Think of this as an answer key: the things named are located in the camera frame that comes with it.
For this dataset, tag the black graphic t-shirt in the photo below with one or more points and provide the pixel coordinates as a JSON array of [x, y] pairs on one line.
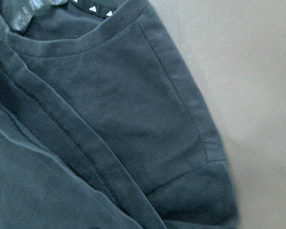
[[101, 123]]

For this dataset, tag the brown paper table cover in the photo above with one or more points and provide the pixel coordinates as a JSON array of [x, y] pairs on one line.
[[236, 52]]

